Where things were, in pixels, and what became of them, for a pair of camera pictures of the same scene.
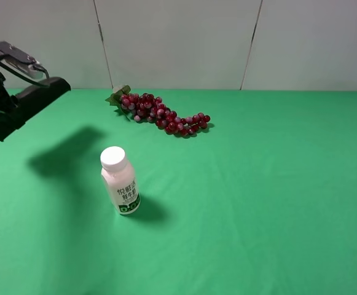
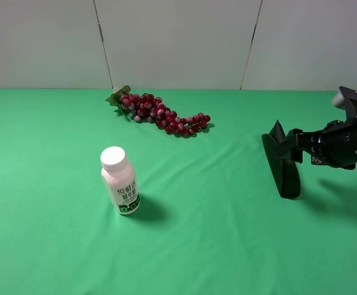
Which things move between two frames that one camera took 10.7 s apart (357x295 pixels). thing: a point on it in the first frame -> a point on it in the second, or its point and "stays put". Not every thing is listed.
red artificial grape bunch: (149, 108) stays put
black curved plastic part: (29, 101) -> (284, 170)
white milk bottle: (120, 178) stays put
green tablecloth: (276, 198) stays put
